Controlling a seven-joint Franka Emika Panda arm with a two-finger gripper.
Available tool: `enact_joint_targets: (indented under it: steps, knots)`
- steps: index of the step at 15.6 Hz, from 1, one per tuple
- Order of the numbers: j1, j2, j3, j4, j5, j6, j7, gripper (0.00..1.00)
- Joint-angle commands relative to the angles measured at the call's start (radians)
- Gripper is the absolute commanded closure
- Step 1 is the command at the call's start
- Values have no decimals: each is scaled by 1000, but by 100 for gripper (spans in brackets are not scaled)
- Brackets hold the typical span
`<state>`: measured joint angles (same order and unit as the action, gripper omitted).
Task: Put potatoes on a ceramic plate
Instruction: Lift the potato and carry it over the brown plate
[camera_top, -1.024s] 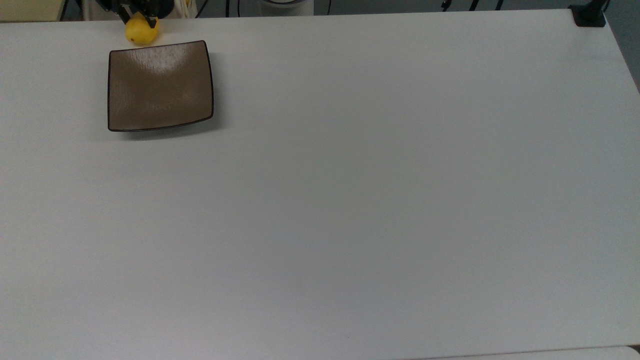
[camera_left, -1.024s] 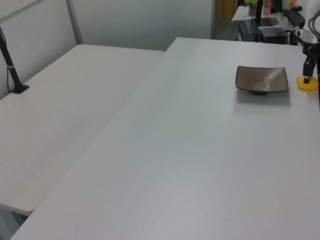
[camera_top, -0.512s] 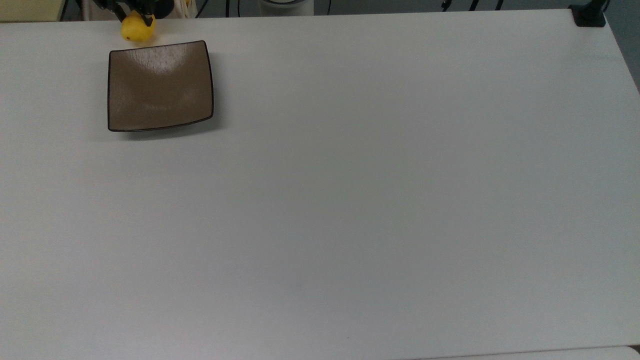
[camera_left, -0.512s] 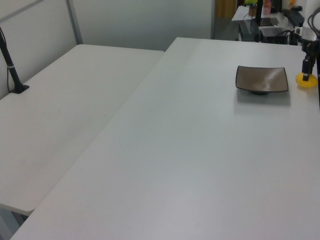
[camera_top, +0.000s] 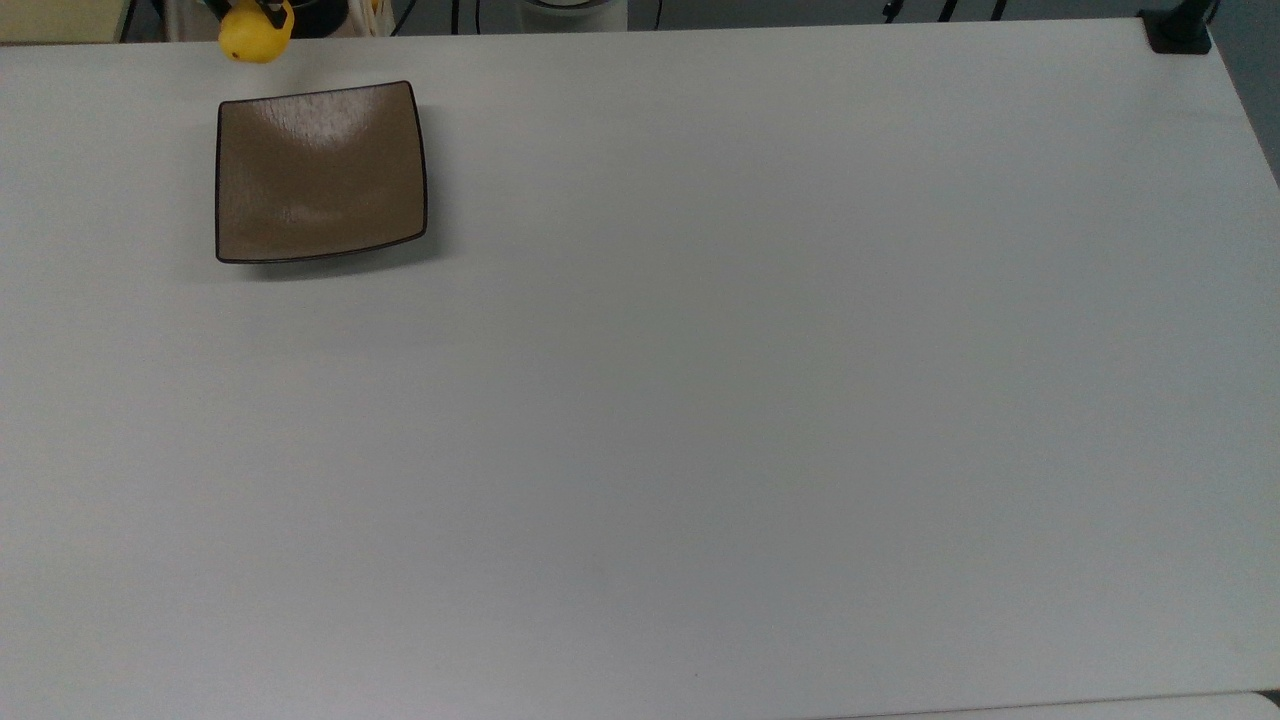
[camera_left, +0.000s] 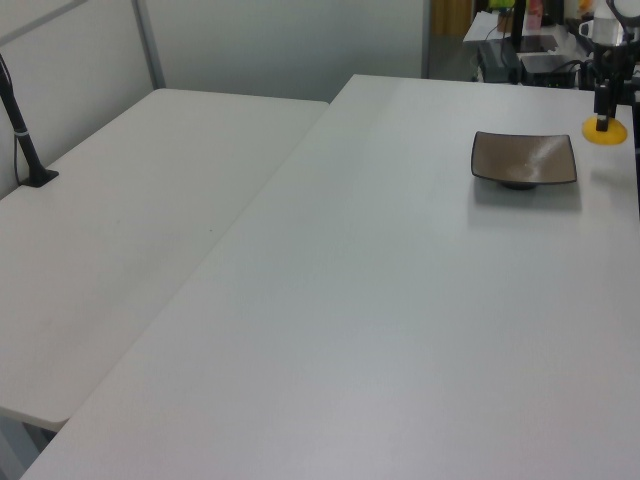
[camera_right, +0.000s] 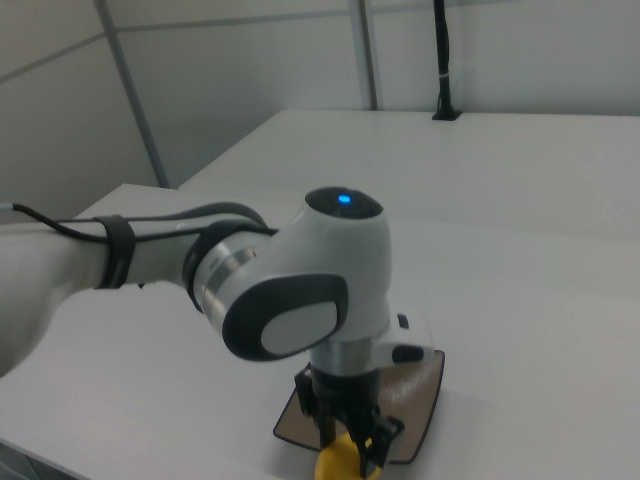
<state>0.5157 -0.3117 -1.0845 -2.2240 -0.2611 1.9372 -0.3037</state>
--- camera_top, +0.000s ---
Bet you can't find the black pole clamp base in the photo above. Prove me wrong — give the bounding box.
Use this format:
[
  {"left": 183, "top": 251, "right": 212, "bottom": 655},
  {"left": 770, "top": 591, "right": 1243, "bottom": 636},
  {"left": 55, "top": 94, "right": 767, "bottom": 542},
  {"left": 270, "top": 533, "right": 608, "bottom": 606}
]
[{"left": 1140, "top": 0, "right": 1217, "bottom": 55}]

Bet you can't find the light wooden board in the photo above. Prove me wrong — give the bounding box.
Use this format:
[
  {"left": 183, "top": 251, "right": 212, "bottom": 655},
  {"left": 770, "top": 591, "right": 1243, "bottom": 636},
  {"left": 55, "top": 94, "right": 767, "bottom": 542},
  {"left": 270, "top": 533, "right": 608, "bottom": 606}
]
[{"left": 0, "top": 0, "right": 134, "bottom": 44}]

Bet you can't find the black round background object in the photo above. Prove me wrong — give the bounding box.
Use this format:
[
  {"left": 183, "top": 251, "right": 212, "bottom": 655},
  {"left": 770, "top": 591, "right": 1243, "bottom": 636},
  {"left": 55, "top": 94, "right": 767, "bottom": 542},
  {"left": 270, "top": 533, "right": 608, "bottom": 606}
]
[{"left": 289, "top": 0, "right": 349, "bottom": 39}]

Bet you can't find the brown square ceramic plate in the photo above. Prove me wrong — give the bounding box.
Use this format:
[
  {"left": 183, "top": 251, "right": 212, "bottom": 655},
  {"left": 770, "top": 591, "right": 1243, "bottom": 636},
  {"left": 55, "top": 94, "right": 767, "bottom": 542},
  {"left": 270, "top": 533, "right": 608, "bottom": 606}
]
[{"left": 215, "top": 80, "right": 430, "bottom": 266}]

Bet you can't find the yellow lemon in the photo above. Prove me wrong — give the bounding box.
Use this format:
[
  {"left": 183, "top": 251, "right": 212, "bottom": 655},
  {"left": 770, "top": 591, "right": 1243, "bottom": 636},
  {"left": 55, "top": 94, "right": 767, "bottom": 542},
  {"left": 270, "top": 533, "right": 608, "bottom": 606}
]
[{"left": 218, "top": 0, "right": 295, "bottom": 65}]

